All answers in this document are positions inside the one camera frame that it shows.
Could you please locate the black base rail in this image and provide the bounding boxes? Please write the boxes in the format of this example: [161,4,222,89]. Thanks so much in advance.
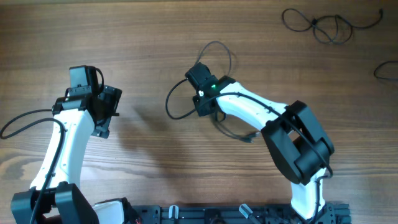
[133,203,352,224]

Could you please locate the black left camera cable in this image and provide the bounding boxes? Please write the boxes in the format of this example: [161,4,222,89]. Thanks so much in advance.
[0,108,68,224]

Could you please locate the black right camera cable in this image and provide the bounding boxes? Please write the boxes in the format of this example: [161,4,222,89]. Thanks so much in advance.
[165,78,333,218]

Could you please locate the black camera cable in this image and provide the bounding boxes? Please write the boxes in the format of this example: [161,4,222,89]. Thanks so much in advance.
[165,78,333,218]
[0,108,68,224]

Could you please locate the thin black USB cable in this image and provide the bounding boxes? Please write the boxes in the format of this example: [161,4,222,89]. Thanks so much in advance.
[281,7,384,45]

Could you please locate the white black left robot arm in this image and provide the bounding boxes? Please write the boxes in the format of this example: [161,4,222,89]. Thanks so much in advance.
[11,65,122,223]

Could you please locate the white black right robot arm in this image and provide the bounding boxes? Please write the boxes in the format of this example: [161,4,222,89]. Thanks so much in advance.
[185,63,335,222]

